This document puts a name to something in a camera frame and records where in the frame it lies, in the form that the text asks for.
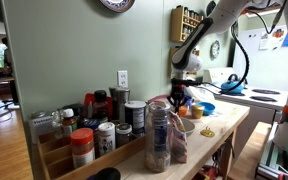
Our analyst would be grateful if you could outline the decorative wall plate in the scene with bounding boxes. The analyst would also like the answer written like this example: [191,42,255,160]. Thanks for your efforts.
[99,0,135,13]

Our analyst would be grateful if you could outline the white refrigerator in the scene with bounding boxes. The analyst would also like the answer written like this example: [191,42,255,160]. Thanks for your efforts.
[238,25,288,91]

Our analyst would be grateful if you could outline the blue kettle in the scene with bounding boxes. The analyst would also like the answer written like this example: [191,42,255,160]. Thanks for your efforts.
[221,74,244,94]

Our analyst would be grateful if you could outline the blue cup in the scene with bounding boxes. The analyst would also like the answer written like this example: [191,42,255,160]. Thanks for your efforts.
[184,95,194,107]

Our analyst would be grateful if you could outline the steel pepper grinder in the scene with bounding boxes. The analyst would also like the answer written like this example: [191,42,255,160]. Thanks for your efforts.
[109,86,130,122]

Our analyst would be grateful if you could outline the black round lid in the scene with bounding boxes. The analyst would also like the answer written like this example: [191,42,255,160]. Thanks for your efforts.
[87,167,121,180]

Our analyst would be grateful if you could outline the yellow lid jar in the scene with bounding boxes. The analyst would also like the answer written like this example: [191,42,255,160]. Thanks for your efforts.
[191,105,205,119]

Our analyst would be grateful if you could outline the red plastic container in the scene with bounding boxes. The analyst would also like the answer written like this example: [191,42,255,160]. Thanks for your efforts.
[84,93,112,118]

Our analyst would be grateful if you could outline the blue plastic lid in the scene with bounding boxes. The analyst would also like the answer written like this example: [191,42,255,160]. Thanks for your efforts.
[197,102,215,116]

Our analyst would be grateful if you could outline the round wall clock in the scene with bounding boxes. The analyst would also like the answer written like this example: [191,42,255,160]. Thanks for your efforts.
[210,40,220,59]

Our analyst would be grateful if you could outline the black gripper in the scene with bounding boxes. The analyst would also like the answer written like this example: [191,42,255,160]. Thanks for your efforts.
[167,78,199,112]

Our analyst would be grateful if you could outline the upper wooden spice rack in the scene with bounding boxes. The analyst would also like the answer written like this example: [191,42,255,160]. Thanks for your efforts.
[170,5,204,43]

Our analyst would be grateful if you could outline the tall clear glass jar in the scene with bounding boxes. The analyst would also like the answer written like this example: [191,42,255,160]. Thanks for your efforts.
[144,101,172,173]

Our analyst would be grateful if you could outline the white lid spice shaker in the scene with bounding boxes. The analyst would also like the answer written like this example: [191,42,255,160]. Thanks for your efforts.
[98,122,116,156]

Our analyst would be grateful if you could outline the snack bag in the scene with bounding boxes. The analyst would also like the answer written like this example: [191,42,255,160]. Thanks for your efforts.
[169,111,187,163]

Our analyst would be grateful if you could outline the white wall outlet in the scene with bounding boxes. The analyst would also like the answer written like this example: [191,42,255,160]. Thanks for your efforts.
[117,70,128,87]

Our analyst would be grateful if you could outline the pink lid container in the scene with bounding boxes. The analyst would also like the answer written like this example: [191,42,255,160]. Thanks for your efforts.
[147,94,169,104]

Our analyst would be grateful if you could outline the orange lid spice jar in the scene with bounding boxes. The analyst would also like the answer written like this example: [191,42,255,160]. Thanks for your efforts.
[70,128,95,168]

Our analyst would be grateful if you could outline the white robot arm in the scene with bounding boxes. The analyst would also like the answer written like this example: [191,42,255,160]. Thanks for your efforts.
[172,0,288,112]

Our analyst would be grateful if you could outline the white stove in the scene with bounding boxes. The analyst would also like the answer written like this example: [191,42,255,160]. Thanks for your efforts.
[202,67,288,158]

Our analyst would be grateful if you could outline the white ceramic bowl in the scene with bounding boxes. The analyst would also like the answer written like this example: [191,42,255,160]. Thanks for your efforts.
[182,119,195,136]

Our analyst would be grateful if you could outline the orange lid cup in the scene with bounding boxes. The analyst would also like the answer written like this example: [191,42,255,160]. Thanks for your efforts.
[178,106,188,117]

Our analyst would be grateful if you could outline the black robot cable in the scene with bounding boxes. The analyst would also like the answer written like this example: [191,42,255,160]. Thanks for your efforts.
[183,0,288,96]

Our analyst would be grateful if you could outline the dark glass spice jar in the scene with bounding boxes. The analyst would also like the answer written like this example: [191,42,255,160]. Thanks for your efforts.
[116,123,132,147]

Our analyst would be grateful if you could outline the wooden spice tray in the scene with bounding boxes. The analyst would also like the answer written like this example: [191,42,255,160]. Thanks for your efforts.
[37,130,148,180]

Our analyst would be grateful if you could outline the gold round fixture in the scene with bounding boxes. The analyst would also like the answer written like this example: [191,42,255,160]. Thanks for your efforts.
[200,127,215,138]

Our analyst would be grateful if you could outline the white crumpled bag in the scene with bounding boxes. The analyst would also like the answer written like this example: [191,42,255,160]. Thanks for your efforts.
[185,86,215,102]

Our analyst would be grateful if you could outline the dark sauce bottle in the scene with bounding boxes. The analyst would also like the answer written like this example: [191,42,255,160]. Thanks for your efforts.
[92,90,108,123]

